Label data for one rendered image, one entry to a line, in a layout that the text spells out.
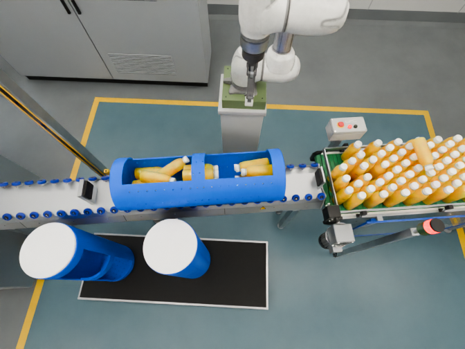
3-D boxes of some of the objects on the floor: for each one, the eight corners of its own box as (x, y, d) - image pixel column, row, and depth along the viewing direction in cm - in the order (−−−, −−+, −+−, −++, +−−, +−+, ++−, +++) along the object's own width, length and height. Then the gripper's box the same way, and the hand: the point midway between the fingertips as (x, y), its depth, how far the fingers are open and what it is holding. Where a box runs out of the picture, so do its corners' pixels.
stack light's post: (332, 253, 233) (409, 228, 132) (336, 252, 233) (417, 227, 132) (333, 257, 232) (412, 235, 130) (338, 257, 232) (420, 235, 130)
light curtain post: (126, 192, 255) (-41, 45, 99) (133, 192, 255) (-25, 44, 99) (126, 198, 253) (-47, 57, 96) (132, 197, 253) (-30, 56, 96)
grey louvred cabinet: (41, 49, 329) (-89, -111, 196) (212, 56, 325) (198, -103, 192) (26, 83, 308) (-131, -71, 174) (207, 91, 304) (189, -62, 171)
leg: (277, 223, 243) (290, 203, 186) (283, 222, 244) (299, 203, 186) (277, 229, 241) (292, 211, 183) (284, 228, 241) (300, 211, 184)
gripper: (265, 77, 78) (257, 118, 98) (266, 18, 87) (259, 67, 107) (239, 75, 78) (237, 117, 98) (243, 17, 87) (241, 66, 107)
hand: (249, 89), depth 101 cm, fingers open, 13 cm apart
